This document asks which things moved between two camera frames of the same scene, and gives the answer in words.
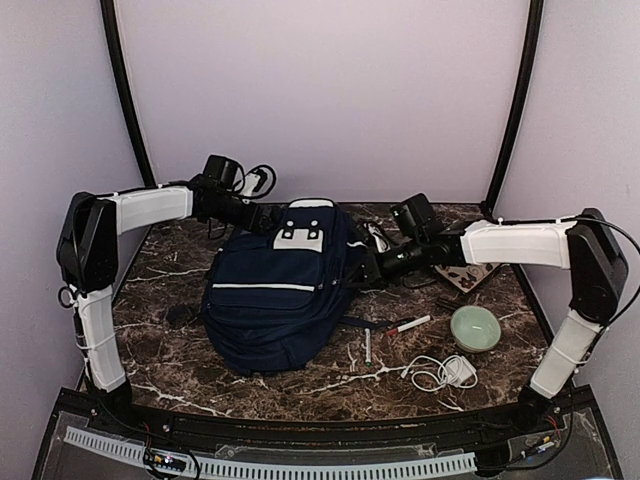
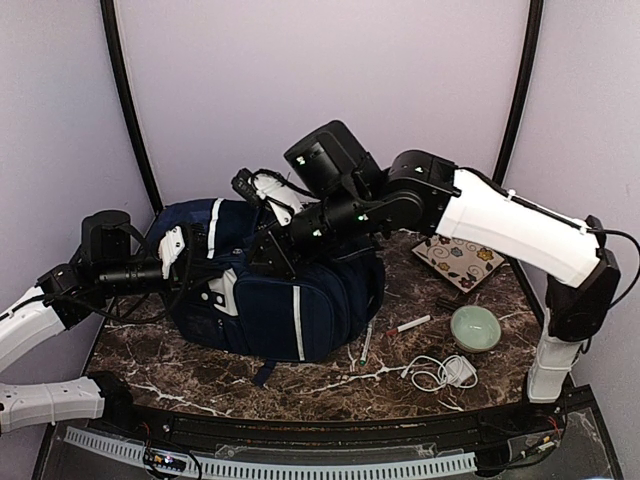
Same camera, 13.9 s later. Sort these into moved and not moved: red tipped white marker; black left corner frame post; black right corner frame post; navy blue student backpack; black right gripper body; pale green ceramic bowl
Moved: navy blue student backpack; black right gripper body
Not moved: black right corner frame post; black left corner frame post; pale green ceramic bowl; red tipped white marker
